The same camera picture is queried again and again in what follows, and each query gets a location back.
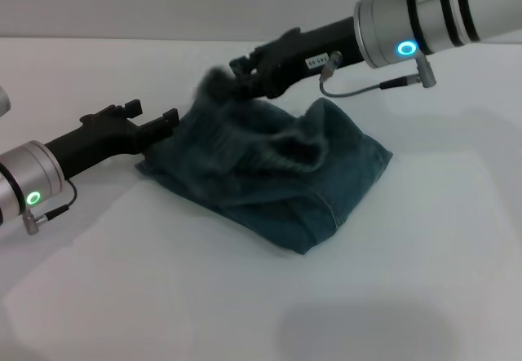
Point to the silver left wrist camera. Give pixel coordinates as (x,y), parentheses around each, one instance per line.
(3,102)

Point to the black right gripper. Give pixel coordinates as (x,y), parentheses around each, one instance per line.
(302,55)

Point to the blue denim shorts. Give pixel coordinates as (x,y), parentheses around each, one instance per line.
(265,181)

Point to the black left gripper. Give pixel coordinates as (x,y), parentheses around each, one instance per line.
(98,141)

